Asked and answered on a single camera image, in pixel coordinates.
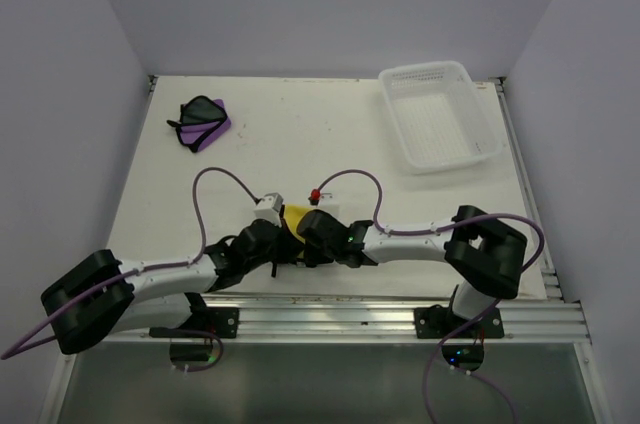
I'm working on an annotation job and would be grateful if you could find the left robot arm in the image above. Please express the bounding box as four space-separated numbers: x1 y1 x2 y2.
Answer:
41 219 288 355

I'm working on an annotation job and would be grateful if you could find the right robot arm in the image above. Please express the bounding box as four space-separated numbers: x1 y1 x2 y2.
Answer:
297 205 528 337

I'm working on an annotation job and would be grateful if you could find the purple grey towel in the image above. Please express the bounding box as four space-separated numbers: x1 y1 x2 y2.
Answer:
166 95 232 154

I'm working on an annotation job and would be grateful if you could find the white plastic basket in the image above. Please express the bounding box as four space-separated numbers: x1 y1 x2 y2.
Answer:
378 61 502 175

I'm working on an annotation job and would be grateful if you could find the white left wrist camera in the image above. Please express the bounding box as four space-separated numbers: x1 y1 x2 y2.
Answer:
254 192 284 227

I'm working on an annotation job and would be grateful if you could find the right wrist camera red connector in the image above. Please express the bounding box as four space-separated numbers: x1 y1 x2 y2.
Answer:
308 188 340 218

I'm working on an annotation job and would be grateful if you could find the left black base bracket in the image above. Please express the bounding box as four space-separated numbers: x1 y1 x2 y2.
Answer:
149 307 240 339

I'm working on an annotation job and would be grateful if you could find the black base bracket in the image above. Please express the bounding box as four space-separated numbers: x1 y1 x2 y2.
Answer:
413 305 505 339
149 307 240 339

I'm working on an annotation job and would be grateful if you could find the right black base bracket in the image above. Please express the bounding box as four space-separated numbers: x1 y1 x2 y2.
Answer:
413 305 505 339

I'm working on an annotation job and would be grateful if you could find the aluminium mounting rail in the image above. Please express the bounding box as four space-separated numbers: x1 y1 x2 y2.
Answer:
64 293 591 345

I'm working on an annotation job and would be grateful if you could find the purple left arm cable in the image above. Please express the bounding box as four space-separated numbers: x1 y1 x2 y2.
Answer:
0 167 261 361

